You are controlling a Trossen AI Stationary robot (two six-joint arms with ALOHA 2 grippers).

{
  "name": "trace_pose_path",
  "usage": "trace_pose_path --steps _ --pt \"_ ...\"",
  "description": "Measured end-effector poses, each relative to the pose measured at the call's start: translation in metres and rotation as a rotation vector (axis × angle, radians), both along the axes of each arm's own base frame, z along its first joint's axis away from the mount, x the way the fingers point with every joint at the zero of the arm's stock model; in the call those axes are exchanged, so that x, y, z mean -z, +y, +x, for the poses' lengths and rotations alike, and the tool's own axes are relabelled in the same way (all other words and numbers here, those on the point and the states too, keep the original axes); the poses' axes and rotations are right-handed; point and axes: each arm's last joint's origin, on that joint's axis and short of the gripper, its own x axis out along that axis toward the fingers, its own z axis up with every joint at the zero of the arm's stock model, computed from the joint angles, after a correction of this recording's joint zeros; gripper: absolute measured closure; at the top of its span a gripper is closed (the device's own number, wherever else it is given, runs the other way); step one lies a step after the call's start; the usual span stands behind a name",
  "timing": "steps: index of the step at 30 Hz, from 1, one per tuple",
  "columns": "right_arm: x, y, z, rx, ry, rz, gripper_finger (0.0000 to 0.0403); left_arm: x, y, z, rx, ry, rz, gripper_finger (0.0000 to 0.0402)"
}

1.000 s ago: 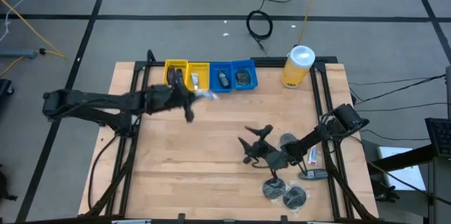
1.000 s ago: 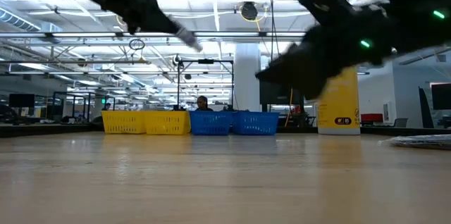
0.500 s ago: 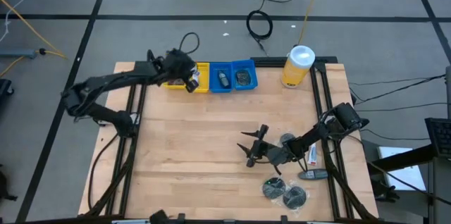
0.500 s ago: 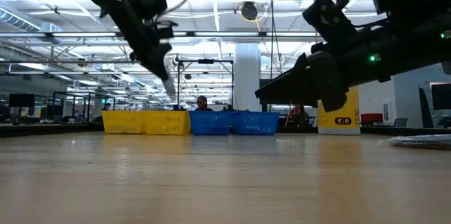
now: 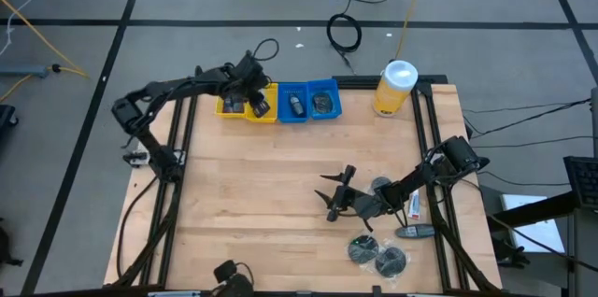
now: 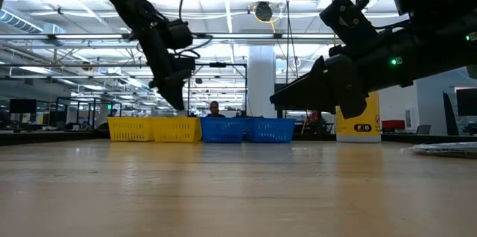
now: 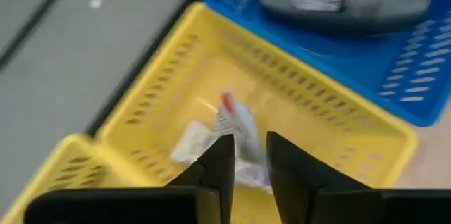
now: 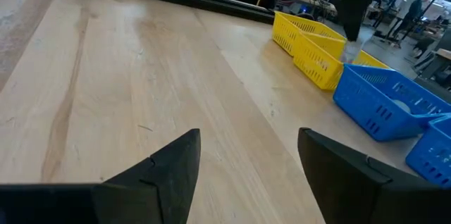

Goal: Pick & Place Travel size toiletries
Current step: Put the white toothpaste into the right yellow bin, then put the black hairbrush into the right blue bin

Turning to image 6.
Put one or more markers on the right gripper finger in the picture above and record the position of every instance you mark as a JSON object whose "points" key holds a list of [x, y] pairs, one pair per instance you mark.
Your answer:
{"points": [[305, 93]]}

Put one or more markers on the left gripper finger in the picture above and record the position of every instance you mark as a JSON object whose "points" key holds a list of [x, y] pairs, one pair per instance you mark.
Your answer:
{"points": [[174, 95]]}

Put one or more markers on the clear plastic toiletry packet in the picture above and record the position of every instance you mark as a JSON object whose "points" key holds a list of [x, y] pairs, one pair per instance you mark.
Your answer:
{"points": [[443, 150]]}

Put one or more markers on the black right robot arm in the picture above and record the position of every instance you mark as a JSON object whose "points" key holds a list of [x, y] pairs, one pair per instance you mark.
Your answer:
{"points": [[439, 2]]}

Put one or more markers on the yellow plastic basket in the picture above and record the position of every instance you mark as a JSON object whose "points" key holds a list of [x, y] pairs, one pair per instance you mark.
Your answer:
{"points": [[177, 129], [130, 129]]}

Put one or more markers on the person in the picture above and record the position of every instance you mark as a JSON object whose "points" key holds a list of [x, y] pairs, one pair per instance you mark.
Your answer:
{"points": [[215, 109], [113, 112]]}

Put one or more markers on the white building pillar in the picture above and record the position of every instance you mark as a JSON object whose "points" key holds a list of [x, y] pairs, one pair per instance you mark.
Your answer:
{"points": [[262, 80]]}

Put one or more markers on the yellow white wipes canister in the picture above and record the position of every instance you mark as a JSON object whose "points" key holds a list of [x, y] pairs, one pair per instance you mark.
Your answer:
{"points": [[357, 129]]}

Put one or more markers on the blue plastic basket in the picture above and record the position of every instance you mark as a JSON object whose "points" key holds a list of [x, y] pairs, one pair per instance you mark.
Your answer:
{"points": [[223, 130], [270, 130]]}

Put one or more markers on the red box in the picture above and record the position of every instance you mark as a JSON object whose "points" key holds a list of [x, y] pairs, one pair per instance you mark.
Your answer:
{"points": [[393, 124]]}

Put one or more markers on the black slanted panel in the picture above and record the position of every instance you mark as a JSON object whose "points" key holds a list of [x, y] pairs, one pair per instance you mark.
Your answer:
{"points": [[450, 117]]}

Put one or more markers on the black computer monitor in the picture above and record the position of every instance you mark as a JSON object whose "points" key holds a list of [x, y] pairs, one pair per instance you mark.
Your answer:
{"points": [[22, 106], [467, 101]]}

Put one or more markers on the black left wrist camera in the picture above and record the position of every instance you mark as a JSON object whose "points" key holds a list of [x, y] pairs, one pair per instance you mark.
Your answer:
{"points": [[179, 34]]}

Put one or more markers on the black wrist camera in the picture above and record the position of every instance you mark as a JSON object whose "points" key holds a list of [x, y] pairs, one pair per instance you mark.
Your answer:
{"points": [[346, 21], [179, 34]]}

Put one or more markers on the black metal frame rig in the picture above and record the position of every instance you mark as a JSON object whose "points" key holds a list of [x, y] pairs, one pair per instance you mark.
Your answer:
{"points": [[223, 65]]}

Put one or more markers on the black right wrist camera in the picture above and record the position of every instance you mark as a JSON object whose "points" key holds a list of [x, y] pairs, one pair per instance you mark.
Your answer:
{"points": [[346, 21]]}

